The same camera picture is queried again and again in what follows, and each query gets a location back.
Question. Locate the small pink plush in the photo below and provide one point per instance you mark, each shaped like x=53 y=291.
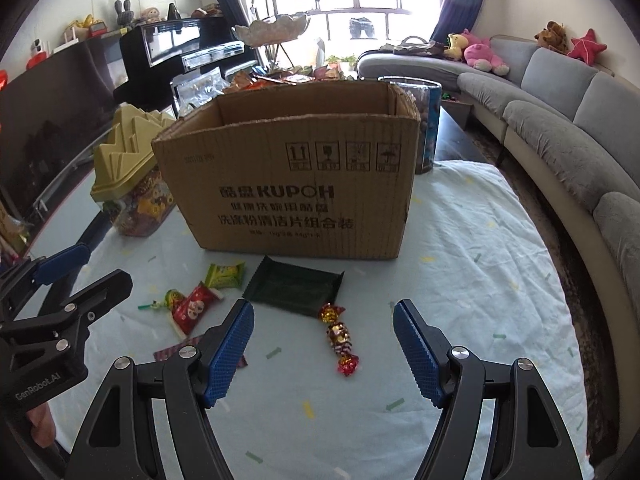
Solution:
x=150 y=14

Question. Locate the red bear snack packet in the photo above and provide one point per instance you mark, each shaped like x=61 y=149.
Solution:
x=192 y=307

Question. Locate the beige storage box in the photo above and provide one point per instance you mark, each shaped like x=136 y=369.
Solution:
x=456 y=109

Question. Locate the dark green snack packet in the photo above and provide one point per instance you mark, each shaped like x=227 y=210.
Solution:
x=295 y=287

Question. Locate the grey sofa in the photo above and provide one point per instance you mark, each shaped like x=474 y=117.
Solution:
x=550 y=90

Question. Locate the grey bunny plush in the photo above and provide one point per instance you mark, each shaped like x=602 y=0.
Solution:
x=124 y=15

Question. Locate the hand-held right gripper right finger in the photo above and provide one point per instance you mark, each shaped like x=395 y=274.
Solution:
x=420 y=355

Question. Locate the pink star pillow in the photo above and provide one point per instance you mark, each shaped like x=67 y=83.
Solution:
x=587 y=47

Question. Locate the green lollipop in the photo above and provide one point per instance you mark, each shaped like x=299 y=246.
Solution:
x=172 y=299

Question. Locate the person's left hand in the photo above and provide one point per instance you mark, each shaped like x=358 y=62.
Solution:
x=41 y=427

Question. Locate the yellow patterned bag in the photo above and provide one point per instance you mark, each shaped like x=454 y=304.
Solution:
x=12 y=232

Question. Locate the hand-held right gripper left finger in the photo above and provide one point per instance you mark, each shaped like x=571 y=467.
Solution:
x=230 y=355

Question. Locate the clear candy jar yellow lid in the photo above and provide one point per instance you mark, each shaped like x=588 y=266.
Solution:
x=125 y=160

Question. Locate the clear blue snack jar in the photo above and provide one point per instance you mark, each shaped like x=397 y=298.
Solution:
x=429 y=125

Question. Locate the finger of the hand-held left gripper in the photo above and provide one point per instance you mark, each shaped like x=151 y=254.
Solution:
x=62 y=262
x=105 y=290

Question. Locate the small green snack packet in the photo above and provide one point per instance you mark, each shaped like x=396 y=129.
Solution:
x=225 y=275

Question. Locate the black television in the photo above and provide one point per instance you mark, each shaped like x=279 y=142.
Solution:
x=50 y=125

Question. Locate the black upright piano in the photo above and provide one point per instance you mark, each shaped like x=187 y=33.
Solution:
x=135 y=60

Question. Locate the brown plush toy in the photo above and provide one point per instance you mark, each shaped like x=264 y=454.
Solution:
x=552 y=36

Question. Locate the brown cardboard box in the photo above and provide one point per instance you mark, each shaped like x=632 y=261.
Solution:
x=300 y=200

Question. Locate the clear plastic bag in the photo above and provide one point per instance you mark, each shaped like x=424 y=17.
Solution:
x=200 y=90

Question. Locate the potted green plants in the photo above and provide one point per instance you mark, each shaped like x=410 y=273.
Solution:
x=342 y=62

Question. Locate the pile of snack packets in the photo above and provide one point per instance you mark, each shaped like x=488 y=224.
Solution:
x=280 y=77

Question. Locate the black metronome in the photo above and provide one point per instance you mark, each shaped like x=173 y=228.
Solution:
x=173 y=12

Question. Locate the dark maroon snack packet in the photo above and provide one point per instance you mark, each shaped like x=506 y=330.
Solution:
x=167 y=354

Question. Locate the yellow plush toy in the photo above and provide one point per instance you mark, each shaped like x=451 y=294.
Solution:
x=454 y=46

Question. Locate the small red box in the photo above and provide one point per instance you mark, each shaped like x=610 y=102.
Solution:
x=98 y=29

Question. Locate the white and red camera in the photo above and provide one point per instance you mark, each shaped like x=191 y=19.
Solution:
x=39 y=52

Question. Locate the grey handbag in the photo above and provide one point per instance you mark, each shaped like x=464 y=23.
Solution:
x=417 y=47

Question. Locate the white shell fruit stand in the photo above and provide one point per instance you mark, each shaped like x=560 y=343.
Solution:
x=272 y=30

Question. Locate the light blue tablecloth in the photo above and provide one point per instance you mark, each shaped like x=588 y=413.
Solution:
x=475 y=260

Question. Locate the patterned rug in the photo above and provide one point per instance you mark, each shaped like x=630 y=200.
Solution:
x=570 y=270

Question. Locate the pink plush toy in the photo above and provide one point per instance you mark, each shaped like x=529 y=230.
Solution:
x=482 y=55

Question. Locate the gold red candies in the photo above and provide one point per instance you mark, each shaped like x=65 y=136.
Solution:
x=340 y=340

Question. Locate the hanging denim shorts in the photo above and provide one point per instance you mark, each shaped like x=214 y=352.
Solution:
x=361 y=29

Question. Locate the yellow ornament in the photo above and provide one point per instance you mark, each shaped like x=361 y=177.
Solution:
x=80 y=25

